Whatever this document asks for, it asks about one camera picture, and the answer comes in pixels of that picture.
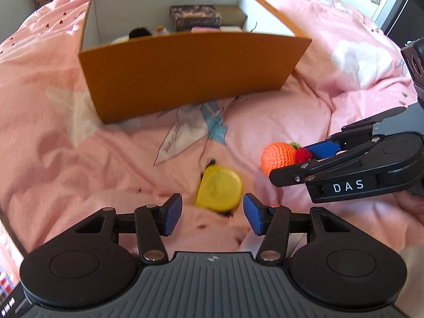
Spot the orange crochet fruit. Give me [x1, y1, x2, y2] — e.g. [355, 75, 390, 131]
[261, 142, 313, 176]

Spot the dark card box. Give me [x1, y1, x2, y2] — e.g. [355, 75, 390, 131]
[170, 4, 221, 32]

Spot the person's right hand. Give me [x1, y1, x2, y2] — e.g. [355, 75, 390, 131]
[395, 190, 424, 223]

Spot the pink patterned duvet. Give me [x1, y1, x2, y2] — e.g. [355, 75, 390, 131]
[1, 0, 416, 252]

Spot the orange cardboard storage box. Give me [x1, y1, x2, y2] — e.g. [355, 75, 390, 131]
[78, 0, 311, 123]

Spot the tablet screen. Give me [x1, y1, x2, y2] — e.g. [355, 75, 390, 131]
[1, 211, 32, 317]

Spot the white small box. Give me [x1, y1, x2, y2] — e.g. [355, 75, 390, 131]
[219, 26, 243, 32]

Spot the small brown cardboard box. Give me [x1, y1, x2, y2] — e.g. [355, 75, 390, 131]
[215, 5, 247, 28]

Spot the pink card in box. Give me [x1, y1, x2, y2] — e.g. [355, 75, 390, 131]
[191, 26, 221, 33]

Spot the black white plush toy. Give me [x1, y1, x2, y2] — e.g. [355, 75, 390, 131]
[111, 25, 169, 45]

